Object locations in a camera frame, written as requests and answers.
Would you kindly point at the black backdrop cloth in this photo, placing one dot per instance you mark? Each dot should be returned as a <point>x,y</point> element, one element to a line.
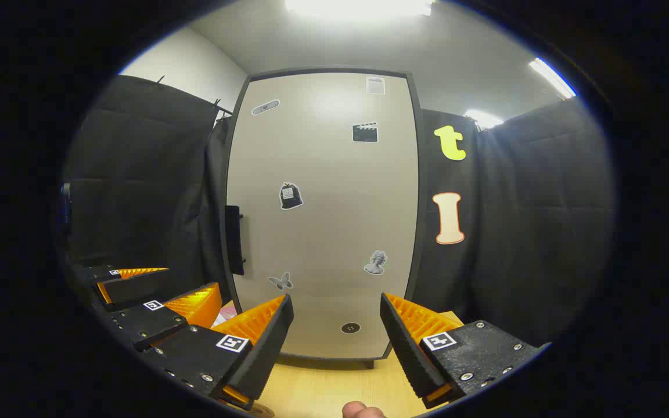
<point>543,220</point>

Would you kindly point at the round brown coaster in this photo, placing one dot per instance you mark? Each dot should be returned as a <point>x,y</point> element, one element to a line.
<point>262,413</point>

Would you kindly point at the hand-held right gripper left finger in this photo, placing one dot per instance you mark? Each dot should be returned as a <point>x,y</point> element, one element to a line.
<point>265,354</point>

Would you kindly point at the long ceiling light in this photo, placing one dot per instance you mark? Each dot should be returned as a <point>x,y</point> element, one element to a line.
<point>552,78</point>

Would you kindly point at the grey cabinet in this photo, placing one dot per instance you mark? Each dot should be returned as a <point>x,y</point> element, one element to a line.
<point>421,232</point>

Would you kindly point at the large ceiling light panel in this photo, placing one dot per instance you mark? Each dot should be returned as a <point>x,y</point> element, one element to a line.
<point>358,7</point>

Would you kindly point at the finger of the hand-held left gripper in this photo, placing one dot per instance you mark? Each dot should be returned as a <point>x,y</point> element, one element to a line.
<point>137,287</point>
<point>143,322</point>

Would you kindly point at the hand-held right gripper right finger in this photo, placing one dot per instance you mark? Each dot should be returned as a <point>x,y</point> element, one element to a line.
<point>407,354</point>

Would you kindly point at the pink book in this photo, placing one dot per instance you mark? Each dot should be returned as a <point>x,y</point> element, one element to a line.
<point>227,313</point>

